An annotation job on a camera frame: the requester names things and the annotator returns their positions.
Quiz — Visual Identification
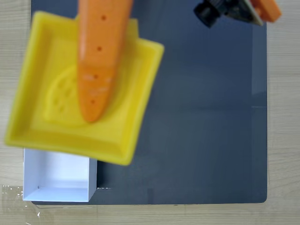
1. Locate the yellow toy block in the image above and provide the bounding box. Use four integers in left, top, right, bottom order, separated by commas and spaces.
4, 10, 165, 166

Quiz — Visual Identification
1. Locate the clear tape patch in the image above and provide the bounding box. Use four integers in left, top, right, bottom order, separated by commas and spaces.
1, 184, 25, 211

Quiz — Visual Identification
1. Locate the white cardboard box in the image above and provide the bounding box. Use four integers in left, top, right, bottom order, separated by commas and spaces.
22, 147, 98, 203

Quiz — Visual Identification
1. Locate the dark grey mat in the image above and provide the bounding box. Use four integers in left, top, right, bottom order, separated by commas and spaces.
30, 0, 268, 206

